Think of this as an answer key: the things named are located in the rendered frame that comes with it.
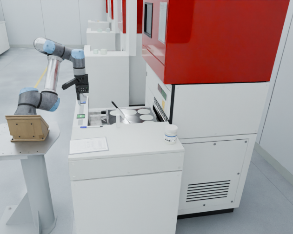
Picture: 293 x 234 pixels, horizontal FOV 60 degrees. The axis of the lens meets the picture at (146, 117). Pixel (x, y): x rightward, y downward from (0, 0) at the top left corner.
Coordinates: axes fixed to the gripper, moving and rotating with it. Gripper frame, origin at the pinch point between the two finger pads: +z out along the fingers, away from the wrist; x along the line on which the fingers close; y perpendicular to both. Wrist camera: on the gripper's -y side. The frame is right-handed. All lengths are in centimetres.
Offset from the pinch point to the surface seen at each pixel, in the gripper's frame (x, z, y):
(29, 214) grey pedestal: 2, 96, -46
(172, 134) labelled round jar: -43, 3, 53
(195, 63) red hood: -13, -30, 73
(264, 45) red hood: -12, -40, 118
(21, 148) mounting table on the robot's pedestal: -14.2, 23.8, -36.4
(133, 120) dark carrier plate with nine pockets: 2.2, 15.8, 37.2
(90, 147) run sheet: -41.9, 8.9, 8.3
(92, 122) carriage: 6.8, 17.7, 7.6
